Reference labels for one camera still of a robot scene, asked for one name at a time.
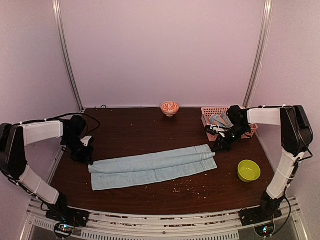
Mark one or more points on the blue polka dot towel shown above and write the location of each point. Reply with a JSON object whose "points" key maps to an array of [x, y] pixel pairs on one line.
{"points": [[221, 120]]}

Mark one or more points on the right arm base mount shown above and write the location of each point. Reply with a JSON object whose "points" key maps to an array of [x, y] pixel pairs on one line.
{"points": [[252, 216]]}

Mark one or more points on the left aluminium frame post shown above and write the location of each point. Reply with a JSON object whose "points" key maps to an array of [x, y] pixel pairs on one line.
{"points": [[66, 57]]}

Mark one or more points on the lime green bowl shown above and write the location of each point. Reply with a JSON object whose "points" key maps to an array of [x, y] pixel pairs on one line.
{"points": [[248, 171]]}

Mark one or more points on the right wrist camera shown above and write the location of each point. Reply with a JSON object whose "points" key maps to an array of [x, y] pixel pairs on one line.
{"points": [[215, 130]]}

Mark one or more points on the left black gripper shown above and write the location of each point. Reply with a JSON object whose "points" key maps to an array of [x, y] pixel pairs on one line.
{"points": [[84, 157]]}

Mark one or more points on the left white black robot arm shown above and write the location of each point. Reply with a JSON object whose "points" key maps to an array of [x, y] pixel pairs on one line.
{"points": [[14, 138]]}

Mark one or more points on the right aluminium frame post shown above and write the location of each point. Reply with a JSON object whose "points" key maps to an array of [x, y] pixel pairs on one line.
{"points": [[260, 50]]}

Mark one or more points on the front aluminium rail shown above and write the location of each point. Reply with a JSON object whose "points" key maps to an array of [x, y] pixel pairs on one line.
{"points": [[223, 225]]}

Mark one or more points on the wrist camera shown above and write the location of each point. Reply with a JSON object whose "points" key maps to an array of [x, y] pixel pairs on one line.
{"points": [[87, 140], [215, 130]]}

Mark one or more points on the plain light blue towel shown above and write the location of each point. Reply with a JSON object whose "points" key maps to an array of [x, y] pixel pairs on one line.
{"points": [[139, 170]]}

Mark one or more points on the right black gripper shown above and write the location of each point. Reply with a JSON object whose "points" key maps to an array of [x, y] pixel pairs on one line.
{"points": [[225, 144]]}

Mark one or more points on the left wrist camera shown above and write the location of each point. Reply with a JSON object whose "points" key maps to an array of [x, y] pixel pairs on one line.
{"points": [[87, 140]]}

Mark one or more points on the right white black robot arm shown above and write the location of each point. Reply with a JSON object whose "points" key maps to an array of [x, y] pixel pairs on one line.
{"points": [[296, 137]]}

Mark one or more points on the aluminium frame post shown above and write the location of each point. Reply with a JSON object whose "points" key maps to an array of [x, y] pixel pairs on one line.
{"points": [[260, 50], [66, 57]]}

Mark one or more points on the orange patterned ceramic bowl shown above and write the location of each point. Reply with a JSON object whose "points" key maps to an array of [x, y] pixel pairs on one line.
{"points": [[169, 108]]}

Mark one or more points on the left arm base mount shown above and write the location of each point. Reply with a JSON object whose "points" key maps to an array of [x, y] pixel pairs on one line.
{"points": [[74, 217]]}

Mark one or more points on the pink plastic basket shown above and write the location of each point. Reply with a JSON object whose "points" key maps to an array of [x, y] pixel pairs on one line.
{"points": [[206, 113]]}

